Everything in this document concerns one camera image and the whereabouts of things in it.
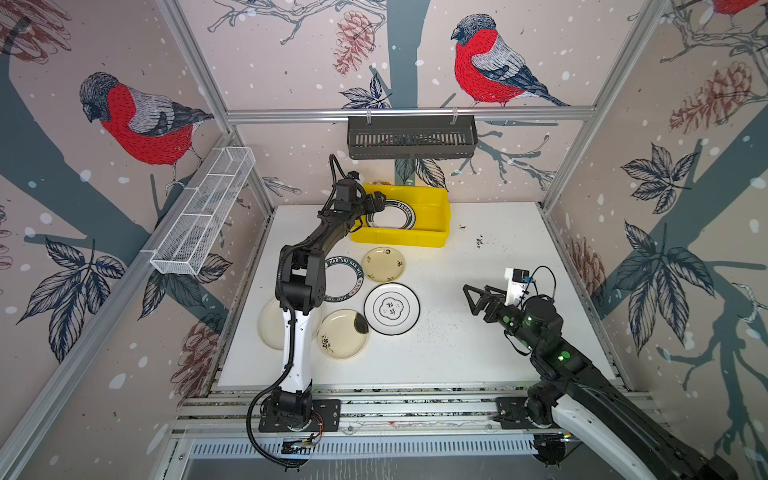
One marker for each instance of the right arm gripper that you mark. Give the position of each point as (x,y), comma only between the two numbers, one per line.
(488,299)

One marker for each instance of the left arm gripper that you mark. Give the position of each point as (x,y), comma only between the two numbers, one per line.
(378,204)

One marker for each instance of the green red rim plate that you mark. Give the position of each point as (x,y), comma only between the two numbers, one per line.
(395,215)

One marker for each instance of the cream plate with characters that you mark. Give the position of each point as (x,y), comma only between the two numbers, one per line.
(383,264)

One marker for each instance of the large green rim lettered plate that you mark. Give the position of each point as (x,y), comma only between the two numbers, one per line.
(344,278)

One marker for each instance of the white plate flower emblem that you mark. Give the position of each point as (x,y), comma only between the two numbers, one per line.
(392,309)

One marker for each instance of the cream plate dark spot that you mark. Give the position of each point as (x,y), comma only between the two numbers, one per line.
(343,334)

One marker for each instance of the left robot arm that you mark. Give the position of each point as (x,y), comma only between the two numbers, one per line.
(300,291)

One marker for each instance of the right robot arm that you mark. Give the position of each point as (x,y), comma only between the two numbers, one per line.
(573,394)

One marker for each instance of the yellow plastic bin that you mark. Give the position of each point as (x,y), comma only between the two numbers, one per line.
(431,218)

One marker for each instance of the black hanging basket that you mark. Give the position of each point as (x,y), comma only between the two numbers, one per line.
(442,137)

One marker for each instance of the aluminium cross bar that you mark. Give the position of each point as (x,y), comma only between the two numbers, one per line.
(554,113)

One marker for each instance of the plain cream plate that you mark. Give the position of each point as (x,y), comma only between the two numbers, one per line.
(273,327)

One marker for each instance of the white wire mesh basket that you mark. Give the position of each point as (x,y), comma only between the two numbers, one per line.
(189,241)

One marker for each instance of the base rail assembly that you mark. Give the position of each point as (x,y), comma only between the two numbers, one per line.
(371,424)

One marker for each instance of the aluminium frame post left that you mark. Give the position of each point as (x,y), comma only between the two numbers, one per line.
(174,17)

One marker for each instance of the aluminium frame post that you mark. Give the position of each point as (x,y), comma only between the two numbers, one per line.
(174,17)
(643,26)

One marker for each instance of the aluminium frame post right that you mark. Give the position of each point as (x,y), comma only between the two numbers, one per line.
(643,26)

